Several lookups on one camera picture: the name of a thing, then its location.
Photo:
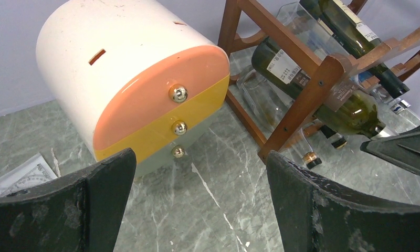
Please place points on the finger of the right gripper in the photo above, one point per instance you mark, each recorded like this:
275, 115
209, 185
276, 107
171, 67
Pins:
402, 150

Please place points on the blue labelled clear bottle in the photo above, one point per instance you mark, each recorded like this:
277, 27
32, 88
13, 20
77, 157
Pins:
396, 105

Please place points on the white round drawer cabinet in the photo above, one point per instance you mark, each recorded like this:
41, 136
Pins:
131, 74

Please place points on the dark wine bottle white label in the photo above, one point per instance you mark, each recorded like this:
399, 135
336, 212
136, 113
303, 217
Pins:
355, 37

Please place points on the bottom dark bottle middle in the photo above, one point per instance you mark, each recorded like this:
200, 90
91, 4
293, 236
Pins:
335, 139

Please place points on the dark green labelled wine bottle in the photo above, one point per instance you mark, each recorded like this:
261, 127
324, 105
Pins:
334, 99

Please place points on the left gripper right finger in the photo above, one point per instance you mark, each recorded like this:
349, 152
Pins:
315, 213

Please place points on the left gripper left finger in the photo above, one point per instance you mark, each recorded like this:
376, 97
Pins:
80, 211

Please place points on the clear glass bottle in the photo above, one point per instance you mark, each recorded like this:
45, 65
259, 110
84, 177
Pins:
313, 33

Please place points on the clear plastic ruler package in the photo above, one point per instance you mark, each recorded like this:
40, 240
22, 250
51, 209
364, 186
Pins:
33, 172

